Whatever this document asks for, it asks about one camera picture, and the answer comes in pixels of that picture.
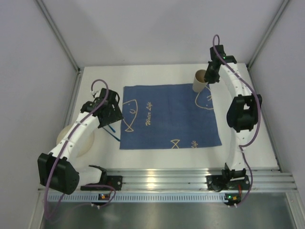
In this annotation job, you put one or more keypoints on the right aluminium corner post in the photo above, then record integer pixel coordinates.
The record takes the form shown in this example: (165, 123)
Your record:
(268, 32)

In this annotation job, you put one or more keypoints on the blue fish placemat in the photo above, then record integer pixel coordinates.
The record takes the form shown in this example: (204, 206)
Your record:
(167, 117)

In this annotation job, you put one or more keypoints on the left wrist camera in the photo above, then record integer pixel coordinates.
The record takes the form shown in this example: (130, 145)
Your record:
(95, 93)

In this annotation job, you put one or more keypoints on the aluminium rail frame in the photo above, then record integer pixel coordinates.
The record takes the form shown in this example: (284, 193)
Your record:
(155, 171)

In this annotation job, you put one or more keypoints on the left aluminium corner post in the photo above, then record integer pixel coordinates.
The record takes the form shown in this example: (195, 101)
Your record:
(55, 30)

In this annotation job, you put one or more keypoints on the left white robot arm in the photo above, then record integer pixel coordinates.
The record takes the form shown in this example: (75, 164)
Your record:
(56, 169)

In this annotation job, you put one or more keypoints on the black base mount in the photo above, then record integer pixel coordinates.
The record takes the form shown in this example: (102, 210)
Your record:
(112, 181)
(217, 183)

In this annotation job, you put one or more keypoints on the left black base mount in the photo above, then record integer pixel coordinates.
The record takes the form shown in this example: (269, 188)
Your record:
(112, 181)

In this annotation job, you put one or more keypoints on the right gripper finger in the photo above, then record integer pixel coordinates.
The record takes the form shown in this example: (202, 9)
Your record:
(215, 78)
(209, 76)

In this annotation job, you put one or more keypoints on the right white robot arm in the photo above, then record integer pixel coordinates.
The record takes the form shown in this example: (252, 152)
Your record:
(244, 114)

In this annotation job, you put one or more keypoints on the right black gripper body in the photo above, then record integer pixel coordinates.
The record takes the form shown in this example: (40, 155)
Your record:
(210, 76)

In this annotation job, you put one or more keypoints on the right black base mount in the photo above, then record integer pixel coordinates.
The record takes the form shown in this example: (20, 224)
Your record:
(217, 183)

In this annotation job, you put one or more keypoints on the aluminium corner post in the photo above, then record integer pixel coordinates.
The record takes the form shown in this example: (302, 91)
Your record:
(268, 32)
(55, 30)

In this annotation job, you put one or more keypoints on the beige cup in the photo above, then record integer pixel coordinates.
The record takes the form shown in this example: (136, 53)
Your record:
(199, 82)

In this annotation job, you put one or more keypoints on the blue metallic spoon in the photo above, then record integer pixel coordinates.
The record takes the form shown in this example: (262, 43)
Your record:
(108, 130)

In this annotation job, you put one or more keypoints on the slotted grey cable duct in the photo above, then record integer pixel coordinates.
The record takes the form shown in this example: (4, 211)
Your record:
(145, 197)

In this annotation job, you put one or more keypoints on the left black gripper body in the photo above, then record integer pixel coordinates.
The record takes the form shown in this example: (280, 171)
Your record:
(110, 118)

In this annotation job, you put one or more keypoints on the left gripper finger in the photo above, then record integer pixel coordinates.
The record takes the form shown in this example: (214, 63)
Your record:
(106, 116)
(116, 110)

